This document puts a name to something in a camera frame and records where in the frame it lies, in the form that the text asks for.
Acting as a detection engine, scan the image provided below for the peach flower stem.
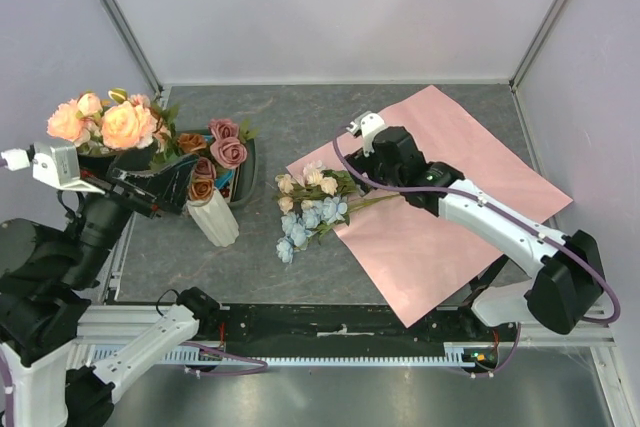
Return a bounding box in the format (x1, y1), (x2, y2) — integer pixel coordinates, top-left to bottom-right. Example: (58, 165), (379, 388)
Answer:
(275, 161), (358, 214)

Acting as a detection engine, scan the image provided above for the brown orange flower stem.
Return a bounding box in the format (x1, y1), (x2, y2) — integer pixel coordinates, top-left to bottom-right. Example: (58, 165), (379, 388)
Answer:
(177, 133), (217, 202)

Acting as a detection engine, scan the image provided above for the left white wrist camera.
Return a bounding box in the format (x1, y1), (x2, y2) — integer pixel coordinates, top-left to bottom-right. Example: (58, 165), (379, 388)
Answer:
(1, 139), (105, 195)

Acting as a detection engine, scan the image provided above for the purple pink wrapping paper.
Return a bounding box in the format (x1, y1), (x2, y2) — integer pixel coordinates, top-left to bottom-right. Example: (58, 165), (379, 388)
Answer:
(278, 86), (572, 326)

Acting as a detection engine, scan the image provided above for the blue hydrangea stem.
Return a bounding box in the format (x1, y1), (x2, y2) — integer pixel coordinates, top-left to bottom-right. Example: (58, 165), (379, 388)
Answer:
(275, 194), (398, 264)

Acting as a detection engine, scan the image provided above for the white ribbed ceramic vase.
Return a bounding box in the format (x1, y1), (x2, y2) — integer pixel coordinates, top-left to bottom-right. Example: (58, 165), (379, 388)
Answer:
(186, 189), (239, 247)

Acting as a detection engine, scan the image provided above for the large peach peony stem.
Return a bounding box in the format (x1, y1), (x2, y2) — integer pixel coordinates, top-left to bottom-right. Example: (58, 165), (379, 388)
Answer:
(47, 88), (179, 156)

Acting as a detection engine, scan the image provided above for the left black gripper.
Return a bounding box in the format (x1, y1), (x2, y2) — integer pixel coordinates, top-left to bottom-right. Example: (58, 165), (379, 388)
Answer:
(64, 139), (204, 284)

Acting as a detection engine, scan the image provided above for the dark green plastic tray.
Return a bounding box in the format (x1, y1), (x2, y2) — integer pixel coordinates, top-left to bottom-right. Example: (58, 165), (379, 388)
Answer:
(176, 130), (258, 208)

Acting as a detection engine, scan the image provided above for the dusty pink rose stem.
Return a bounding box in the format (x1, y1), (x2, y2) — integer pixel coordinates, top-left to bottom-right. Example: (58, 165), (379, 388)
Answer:
(193, 118), (258, 181)

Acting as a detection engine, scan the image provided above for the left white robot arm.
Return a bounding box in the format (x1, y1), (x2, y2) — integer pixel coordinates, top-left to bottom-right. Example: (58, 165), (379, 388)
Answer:
(1, 140), (220, 426)

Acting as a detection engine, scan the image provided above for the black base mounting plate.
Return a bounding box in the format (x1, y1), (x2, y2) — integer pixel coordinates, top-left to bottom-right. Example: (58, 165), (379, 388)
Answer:
(196, 303), (516, 345)

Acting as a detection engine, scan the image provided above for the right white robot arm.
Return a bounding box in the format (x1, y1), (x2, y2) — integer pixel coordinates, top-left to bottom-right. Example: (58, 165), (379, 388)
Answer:
(338, 113), (605, 341)

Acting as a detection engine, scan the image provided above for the light blue cable duct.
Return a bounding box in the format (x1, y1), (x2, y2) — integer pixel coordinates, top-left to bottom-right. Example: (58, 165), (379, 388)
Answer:
(89, 341), (501, 367)

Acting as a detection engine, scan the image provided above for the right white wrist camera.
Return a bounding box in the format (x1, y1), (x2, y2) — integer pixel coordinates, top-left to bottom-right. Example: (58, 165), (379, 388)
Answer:
(346, 111), (387, 157)

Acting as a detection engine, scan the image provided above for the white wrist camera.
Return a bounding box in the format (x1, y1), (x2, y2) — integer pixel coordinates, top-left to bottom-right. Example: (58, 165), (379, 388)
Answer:
(346, 111), (387, 157)
(1, 139), (105, 195)

